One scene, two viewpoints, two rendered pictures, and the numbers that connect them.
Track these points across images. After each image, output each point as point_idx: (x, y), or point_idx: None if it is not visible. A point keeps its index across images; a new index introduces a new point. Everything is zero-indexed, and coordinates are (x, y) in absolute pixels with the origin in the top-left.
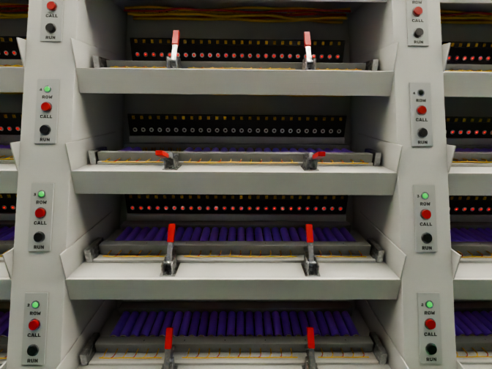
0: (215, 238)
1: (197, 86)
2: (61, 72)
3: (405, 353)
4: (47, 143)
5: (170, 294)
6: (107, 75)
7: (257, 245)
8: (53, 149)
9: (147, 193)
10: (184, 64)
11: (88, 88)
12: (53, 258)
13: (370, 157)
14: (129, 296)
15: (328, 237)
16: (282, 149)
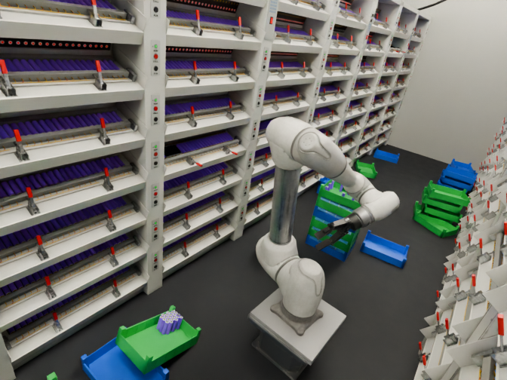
0: (189, 179)
1: (201, 132)
2: (159, 138)
3: (240, 196)
4: (156, 167)
5: (190, 203)
6: (174, 134)
7: (206, 179)
8: (158, 170)
9: (184, 174)
10: (188, 114)
11: (166, 140)
12: (159, 206)
13: (238, 142)
14: (179, 209)
15: (219, 167)
16: (210, 138)
